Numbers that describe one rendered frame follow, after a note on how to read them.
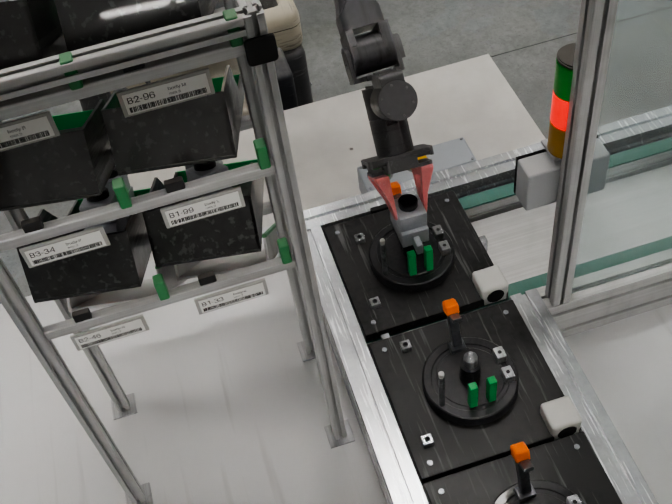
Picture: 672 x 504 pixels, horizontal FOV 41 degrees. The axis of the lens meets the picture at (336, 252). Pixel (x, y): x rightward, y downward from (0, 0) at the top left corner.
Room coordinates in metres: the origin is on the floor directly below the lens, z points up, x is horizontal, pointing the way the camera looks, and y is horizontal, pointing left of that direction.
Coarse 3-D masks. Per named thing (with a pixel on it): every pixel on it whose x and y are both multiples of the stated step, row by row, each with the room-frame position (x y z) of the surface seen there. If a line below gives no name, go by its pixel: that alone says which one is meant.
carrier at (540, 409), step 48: (432, 336) 0.78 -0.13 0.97; (480, 336) 0.76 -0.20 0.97; (528, 336) 0.75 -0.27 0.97; (384, 384) 0.71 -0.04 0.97; (432, 384) 0.68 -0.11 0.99; (480, 384) 0.67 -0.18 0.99; (528, 384) 0.67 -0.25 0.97; (432, 432) 0.62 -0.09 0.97; (480, 432) 0.61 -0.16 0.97; (528, 432) 0.59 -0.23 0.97; (576, 432) 0.59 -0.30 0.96
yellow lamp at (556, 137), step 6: (552, 126) 0.85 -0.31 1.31; (552, 132) 0.85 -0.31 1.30; (558, 132) 0.84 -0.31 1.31; (564, 132) 0.83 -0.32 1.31; (552, 138) 0.84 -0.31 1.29; (558, 138) 0.84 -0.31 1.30; (564, 138) 0.83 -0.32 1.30; (552, 144) 0.84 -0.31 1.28; (558, 144) 0.84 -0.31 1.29; (552, 150) 0.84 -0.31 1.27; (558, 150) 0.83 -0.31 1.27; (558, 156) 0.83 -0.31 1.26
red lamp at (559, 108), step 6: (552, 96) 0.86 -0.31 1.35; (552, 102) 0.85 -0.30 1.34; (558, 102) 0.84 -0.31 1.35; (564, 102) 0.83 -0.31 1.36; (552, 108) 0.85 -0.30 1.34; (558, 108) 0.84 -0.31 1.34; (564, 108) 0.83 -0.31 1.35; (552, 114) 0.85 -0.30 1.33; (558, 114) 0.84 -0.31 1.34; (564, 114) 0.83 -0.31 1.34; (552, 120) 0.85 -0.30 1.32; (558, 120) 0.84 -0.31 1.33; (564, 120) 0.83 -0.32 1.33; (558, 126) 0.84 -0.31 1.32; (564, 126) 0.83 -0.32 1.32
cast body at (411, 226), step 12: (396, 204) 0.94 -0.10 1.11; (408, 204) 0.92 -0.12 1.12; (420, 204) 0.93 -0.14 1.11; (408, 216) 0.91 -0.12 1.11; (420, 216) 0.91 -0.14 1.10; (396, 228) 0.93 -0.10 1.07; (408, 228) 0.91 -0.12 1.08; (420, 228) 0.91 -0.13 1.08; (408, 240) 0.90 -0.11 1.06; (420, 240) 0.89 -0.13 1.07; (420, 252) 0.88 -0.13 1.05
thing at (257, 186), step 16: (256, 160) 0.98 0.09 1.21; (176, 176) 0.97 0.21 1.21; (256, 192) 0.81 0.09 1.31; (160, 208) 0.82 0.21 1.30; (240, 208) 0.74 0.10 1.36; (256, 208) 0.77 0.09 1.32; (160, 224) 0.74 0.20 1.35; (192, 224) 0.74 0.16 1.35; (208, 224) 0.74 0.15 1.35; (224, 224) 0.74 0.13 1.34; (240, 224) 0.73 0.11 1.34; (256, 224) 0.74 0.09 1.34; (160, 240) 0.73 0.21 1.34; (176, 240) 0.73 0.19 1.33; (192, 240) 0.73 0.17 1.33; (208, 240) 0.73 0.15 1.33; (224, 240) 0.73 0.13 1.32; (240, 240) 0.73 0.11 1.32; (256, 240) 0.72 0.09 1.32; (160, 256) 0.72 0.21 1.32; (176, 256) 0.72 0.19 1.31; (192, 256) 0.72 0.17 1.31; (208, 256) 0.72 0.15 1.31; (224, 256) 0.72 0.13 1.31
